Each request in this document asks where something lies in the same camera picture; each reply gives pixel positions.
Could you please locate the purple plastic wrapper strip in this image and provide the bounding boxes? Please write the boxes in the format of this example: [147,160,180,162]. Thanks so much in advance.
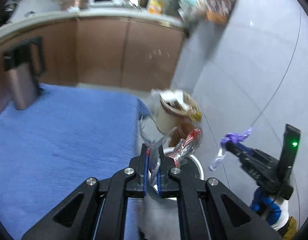
[209,127,253,171]

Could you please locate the clear silver plastic wrapper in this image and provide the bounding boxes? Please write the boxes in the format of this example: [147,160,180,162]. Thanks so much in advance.
[139,116,204,195]

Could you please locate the beige trash bin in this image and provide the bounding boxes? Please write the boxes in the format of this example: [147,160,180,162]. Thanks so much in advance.
[149,89,202,134]

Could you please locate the brown kitchen cabinet fronts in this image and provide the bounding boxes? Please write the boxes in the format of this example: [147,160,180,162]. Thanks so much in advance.
[0,16,185,112]

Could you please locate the blue gloved right hand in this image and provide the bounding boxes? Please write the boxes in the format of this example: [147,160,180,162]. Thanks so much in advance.
[250,187,289,231]

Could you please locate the amber plastic jar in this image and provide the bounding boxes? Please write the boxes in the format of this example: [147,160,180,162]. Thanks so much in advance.
[169,122,202,147]

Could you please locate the blue fluffy table mat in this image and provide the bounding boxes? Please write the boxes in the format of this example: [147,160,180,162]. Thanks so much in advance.
[0,85,149,239]

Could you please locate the yellow detergent bottle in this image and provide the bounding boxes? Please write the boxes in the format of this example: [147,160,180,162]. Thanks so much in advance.
[147,0,164,15]

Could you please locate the copper and black electric kettle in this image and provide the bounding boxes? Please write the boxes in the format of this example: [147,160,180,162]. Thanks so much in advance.
[3,35,46,111]

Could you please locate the copper rice cooker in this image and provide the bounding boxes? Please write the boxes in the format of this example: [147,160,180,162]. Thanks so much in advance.
[59,0,89,10]

